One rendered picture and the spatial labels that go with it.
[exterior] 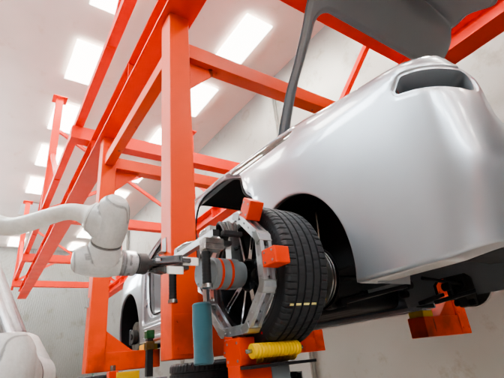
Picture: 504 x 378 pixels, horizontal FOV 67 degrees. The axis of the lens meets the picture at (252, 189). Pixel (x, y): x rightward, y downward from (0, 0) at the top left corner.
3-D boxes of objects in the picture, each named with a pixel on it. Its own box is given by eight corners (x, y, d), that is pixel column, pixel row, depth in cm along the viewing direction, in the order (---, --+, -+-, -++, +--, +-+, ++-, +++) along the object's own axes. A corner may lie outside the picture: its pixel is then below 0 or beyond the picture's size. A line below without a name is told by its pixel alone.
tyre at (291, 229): (255, 209, 223) (241, 323, 217) (220, 204, 211) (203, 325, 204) (337, 214, 168) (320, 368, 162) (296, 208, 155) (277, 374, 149)
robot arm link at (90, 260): (118, 284, 130) (127, 250, 127) (68, 283, 122) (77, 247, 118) (113, 267, 139) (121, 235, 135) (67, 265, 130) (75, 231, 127)
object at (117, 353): (160, 366, 368) (160, 328, 383) (103, 371, 340) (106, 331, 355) (154, 367, 381) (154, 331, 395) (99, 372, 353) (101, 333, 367)
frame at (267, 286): (283, 328, 147) (267, 199, 170) (269, 328, 144) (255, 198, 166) (216, 342, 188) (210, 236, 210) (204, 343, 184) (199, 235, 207)
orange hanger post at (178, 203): (202, 357, 198) (189, 18, 299) (166, 360, 187) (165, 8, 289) (187, 359, 211) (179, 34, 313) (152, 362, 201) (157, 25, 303)
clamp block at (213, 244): (224, 250, 156) (223, 237, 158) (205, 248, 151) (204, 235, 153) (218, 253, 160) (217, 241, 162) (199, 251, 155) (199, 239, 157)
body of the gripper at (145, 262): (131, 276, 138) (156, 277, 142) (139, 271, 131) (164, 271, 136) (132, 256, 141) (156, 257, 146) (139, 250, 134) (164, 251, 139)
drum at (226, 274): (250, 286, 171) (247, 256, 177) (208, 285, 159) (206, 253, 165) (234, 292, 181) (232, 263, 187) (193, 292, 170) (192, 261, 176)
